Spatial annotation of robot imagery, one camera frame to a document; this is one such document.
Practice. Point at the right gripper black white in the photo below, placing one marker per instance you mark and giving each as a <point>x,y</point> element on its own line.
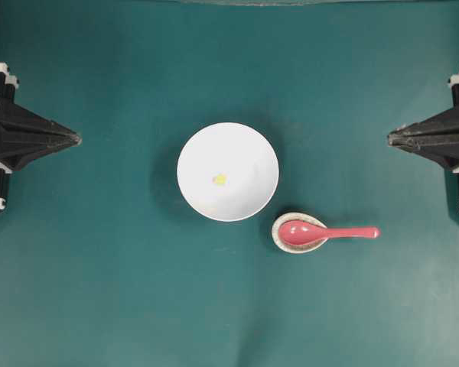
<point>436,138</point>

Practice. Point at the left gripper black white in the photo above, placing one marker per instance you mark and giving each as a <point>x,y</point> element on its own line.
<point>18,149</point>

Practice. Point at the pink ceramic spoon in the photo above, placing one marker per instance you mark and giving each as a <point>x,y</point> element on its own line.
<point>300,233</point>

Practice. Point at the speckled spoon rest dish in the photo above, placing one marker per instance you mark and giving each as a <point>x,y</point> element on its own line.
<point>295,249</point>

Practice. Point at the white round bowl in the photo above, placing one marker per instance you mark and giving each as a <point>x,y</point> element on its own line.
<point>241,153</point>

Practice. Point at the yellow hexagonal prism block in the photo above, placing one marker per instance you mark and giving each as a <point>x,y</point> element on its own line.
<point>220,180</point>

